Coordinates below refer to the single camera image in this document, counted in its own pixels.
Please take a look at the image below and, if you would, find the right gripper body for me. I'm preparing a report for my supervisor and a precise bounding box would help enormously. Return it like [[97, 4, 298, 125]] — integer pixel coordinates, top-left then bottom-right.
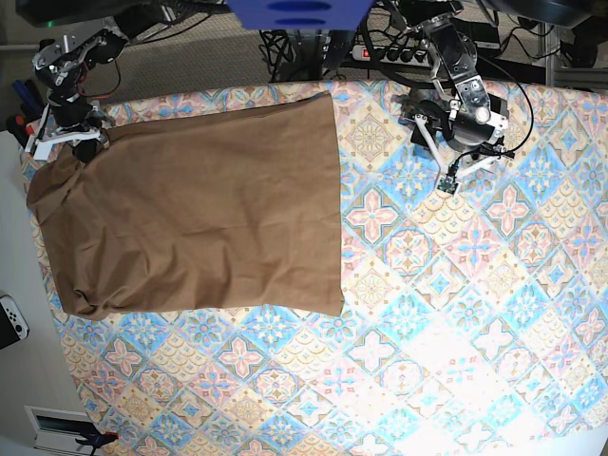
[[48, 97, 105, 131]]

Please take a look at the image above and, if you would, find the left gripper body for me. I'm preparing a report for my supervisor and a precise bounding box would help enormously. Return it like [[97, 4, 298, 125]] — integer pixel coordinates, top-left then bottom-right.
[[410, 97, 509, 152]]

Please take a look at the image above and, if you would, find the brown t-shirt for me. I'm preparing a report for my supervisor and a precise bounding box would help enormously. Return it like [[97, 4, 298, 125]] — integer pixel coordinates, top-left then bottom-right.
[[27, 93, 343, 320]]

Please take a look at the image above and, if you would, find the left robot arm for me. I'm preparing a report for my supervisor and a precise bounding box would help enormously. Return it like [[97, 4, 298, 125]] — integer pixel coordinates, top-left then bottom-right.
[[358, 1, 529, 158]]

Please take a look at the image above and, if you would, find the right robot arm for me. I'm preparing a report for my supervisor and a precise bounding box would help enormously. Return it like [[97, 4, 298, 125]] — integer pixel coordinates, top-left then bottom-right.
[[17, 1, 231, 162]]

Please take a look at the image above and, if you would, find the red black clamp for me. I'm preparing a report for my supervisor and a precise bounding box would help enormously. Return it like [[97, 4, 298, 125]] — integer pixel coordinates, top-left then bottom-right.
[[6, 115, 34, 148]]

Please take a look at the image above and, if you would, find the white power strip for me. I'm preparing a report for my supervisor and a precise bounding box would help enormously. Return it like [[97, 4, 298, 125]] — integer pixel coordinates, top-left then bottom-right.
[[351, 45, 429, 67]]

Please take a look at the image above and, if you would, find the handheld game console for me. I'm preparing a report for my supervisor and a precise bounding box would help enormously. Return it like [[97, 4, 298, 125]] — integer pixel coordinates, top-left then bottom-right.
[[0, 294, 29, 350]]

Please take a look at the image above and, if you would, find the patterned tablecloth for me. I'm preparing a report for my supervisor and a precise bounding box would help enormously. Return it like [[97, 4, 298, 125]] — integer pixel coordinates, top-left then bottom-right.
[[37, 81, 607, 455]]

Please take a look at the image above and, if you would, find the white box device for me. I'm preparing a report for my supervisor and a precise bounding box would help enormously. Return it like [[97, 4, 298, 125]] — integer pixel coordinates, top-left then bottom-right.
[[25, 406, 96, 455]]

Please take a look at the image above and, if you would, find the orange black clamp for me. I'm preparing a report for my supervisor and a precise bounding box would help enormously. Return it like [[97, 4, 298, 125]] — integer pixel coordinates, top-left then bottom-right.
[[75, 426, 119, 456]]

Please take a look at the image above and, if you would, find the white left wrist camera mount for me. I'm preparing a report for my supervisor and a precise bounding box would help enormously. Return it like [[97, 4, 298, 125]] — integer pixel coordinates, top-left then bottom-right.
[[399, 110, 515, 195]]

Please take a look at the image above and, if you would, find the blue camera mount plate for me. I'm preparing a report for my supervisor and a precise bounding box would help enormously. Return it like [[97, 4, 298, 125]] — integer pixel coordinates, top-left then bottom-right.
[[226, 0, 373, 30]]

